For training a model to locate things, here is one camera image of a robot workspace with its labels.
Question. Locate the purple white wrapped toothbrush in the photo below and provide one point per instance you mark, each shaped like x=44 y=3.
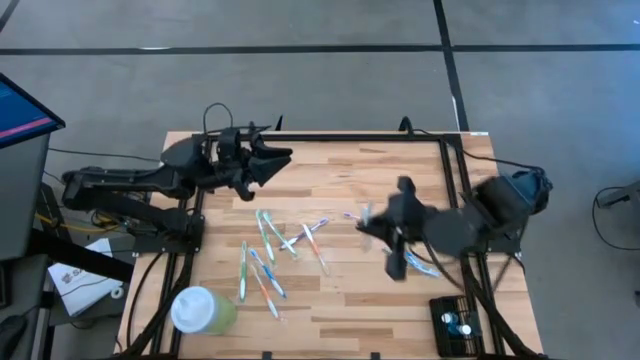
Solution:
x=305 y=232

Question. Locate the white tape roll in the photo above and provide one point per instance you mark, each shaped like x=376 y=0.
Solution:
x=113 y=293

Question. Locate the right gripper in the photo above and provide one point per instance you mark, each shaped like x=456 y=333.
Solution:
x=412 y=220

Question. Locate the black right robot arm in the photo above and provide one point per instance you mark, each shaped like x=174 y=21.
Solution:
x=500 y=200

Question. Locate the white box with label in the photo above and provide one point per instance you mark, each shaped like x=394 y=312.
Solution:
x=80 y=280

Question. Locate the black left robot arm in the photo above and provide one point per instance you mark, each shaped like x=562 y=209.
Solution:
x=125 y=180

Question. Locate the green disinfecting wipes canister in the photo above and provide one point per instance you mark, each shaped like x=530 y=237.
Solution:
x=200 y=310

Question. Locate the grey stand leg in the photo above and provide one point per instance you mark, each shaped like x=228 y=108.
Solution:
x=625 y=192

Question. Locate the blue mouthwash bottle white cap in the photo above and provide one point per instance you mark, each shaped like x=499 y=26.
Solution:
x=447 y=317
x=465 y=329

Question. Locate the black support beam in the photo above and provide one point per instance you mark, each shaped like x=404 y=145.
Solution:
x=75 y=255

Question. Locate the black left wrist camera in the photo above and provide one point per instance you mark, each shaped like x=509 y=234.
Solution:
x=227 y=137

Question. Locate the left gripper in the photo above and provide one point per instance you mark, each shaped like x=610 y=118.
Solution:
x=232 y=167

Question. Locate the monitor with blue screen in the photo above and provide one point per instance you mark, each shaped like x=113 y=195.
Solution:
x=20 y=115

